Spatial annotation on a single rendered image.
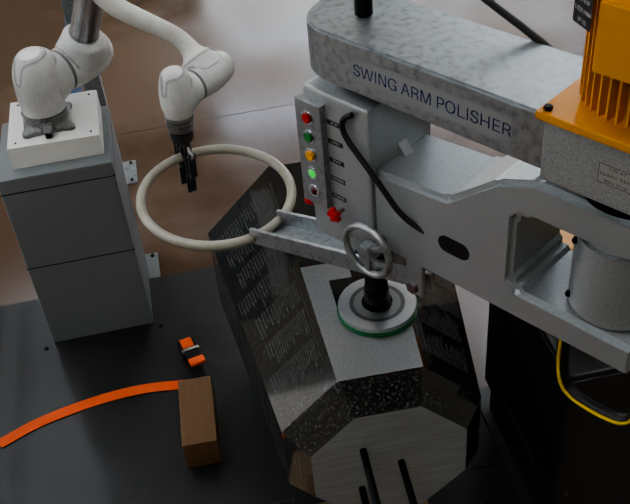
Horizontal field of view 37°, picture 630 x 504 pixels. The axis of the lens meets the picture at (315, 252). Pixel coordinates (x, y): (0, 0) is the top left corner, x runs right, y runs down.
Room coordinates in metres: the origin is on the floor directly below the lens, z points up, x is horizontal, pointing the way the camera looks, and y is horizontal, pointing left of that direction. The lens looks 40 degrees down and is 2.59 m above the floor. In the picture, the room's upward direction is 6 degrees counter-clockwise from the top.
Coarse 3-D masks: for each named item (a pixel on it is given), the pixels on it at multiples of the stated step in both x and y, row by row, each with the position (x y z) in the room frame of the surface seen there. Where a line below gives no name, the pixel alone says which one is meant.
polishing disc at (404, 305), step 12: (348, 288) 1.92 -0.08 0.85; (360, 288) 1.91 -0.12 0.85; (396, 288) 1.90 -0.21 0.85; (348, 300) 1.87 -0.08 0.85; (360, 300) 1.86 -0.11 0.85; (396, 300) 1.85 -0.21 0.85; (408, 300) 1.84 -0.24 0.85; (348, 312) 1.82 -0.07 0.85; (360, 312) 1.82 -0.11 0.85; (384, 312) 1.81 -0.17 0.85; (396, 312) 1.80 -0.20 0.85; (408, 312) 1.80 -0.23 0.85; (348, 324) 1.79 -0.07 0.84; (360, 324) 1.77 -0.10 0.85; (372, 324) 1.77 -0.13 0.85; (384, 324) 1.76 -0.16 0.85; (396, 324) 1.76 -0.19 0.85
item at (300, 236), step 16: (288, 224) 2.17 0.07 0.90; (304, 224) 2.12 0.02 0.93; (256, 240) 2.11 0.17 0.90; (272, 240) 2.05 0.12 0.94; (288, 240) 2.00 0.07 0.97; (304, 240) 2.05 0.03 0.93; (320, 240) 2.02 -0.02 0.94; (336, 240) 2.00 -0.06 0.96; (304, 256) 1.96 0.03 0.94; (320, 256) 1.91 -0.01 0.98; (336, 256) 1.87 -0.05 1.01; (400, 272) 1.71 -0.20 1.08; (432, 272) 1.68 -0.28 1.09; (416, 288) 1.63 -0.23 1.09; (432, 288) 1.63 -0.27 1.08
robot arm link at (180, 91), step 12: (168, 72) 2.50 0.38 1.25; (180, 72) 2.50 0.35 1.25; (192, 72) 2.57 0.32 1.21; (168, 84) 2.47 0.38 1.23; (180, 84) 2.48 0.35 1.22; (192, 84) 2.51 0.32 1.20; (204, 84) 2.55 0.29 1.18; (168, 96) 2.47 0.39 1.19; (180, 96) 2.47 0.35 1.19; (192, 96) 2.49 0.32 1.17; (204, 96) 2.54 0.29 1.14; (168, 108) 2.47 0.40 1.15; (180, 108) 2.47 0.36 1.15; (192, 108) 2.50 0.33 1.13; (180, 120) 2.48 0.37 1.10
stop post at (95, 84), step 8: (64, 0) 3.80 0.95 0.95; (72, 0) 3.80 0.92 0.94; (64, 8) 3.80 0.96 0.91; (72, 8) 3.80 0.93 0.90; (96, 80) 3.81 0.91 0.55; (88, 88) 3.80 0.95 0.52; (96, 88) 3.80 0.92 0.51; (104, 96) 3.81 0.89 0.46; (104, 104) 3.81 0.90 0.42; (128, 168) 3.88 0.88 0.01; (136, 168) 3.88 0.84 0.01; (128, 176) 3.81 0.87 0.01; (136, 176) 3.80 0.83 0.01; (128, 184) 3.75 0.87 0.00
